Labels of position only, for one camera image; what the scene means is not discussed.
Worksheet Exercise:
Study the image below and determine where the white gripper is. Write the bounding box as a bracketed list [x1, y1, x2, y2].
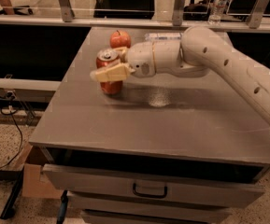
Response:
[90, 40, 182, 82]

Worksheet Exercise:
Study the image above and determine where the red coke can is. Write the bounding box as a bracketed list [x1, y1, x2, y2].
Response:
[96, 49, 123, 95]

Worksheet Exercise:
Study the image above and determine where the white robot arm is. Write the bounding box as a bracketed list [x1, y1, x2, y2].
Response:
[91, 26, 270, 125]

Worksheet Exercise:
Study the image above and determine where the red apple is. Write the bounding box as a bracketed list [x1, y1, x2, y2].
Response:
[109, 30, 131, 48]

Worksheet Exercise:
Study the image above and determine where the lying clear water bottle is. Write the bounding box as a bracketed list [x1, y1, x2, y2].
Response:
[145, 33, 182, 41]

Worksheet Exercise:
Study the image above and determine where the standing clear water bottle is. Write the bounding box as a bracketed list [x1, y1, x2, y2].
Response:
[208, 0, 228, 24]

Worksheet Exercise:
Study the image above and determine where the grey open top drawer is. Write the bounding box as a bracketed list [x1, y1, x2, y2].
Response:
[43, 149, 263, 208]

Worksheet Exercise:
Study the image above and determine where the grey middle drawer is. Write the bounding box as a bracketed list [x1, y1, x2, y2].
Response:
[66, 190, 235, 224]

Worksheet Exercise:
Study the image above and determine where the cardboard box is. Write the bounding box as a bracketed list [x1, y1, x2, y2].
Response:
[15, 144, 63, 199]

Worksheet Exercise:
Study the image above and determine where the grey bottom drawer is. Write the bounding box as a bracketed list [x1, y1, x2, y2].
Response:
[80, 209, 217, 224]

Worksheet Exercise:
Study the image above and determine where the black cable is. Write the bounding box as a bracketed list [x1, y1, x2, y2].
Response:
[0, 12, 24, 173]

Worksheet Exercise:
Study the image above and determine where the black drawer handle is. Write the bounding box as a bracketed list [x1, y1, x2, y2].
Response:
[132, 183, 168, 199]

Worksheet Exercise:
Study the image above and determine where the metal railing frame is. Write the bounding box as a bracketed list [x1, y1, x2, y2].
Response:
[0, 0, 270, 34]

